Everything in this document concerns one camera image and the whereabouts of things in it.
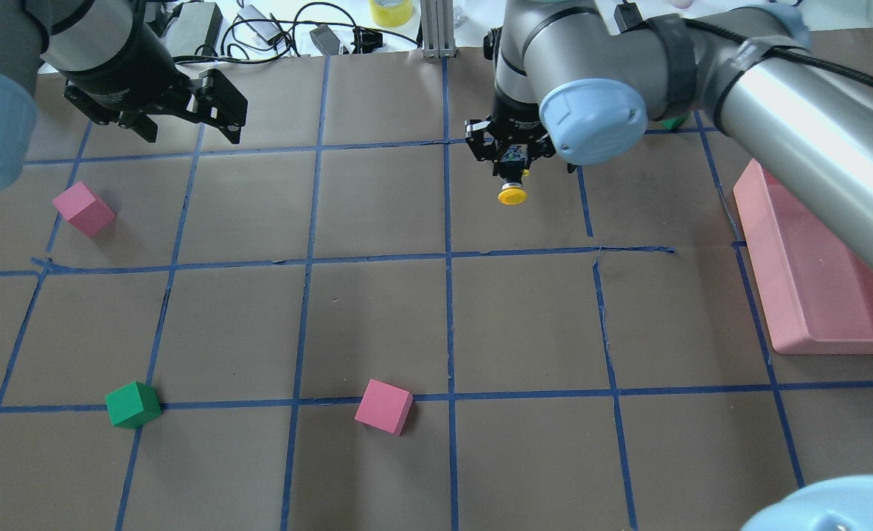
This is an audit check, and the pink foam cube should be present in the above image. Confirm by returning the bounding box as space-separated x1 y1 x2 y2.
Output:
353 379 415 437
52 182 116 237

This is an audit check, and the pink plastic tray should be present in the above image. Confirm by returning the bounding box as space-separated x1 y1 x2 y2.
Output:
733 161 873 354

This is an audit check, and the green foam cube near left arm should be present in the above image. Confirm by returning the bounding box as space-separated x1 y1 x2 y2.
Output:
104 382 162 429

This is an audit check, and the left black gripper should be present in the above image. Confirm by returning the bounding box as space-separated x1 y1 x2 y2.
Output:
63 58 248 145

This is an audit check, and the aluminium profile post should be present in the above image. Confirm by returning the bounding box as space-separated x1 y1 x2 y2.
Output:
420 0 457 58

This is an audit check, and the yellow push button switch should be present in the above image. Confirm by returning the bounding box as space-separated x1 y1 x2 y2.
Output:
497 145 528 206

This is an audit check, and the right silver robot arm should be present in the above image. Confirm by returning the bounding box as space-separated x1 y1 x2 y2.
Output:
465 1 873 271

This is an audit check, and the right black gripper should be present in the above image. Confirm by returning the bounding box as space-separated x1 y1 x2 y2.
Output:
465 103 557 179

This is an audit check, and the yellow tape roll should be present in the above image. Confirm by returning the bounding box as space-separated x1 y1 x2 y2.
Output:
368 0 414 28

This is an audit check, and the pink foam cube far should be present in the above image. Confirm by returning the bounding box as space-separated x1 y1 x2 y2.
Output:
52 182 116 237

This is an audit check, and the pink foam cube centre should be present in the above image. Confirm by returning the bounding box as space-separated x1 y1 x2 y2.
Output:
353 379 415 437

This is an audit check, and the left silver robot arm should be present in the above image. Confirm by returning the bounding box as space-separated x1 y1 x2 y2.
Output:
0 1 248 191

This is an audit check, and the green foam cube near tray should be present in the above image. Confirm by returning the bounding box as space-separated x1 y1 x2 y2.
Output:
658 115 692 131

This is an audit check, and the grey power brick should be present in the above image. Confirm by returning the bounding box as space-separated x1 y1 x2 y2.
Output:
164 2 222 58

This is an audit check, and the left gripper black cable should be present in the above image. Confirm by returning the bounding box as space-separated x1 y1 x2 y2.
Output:
684 18 873 94

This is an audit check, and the black power adapter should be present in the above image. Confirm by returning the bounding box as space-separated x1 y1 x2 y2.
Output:
309 24 343 56

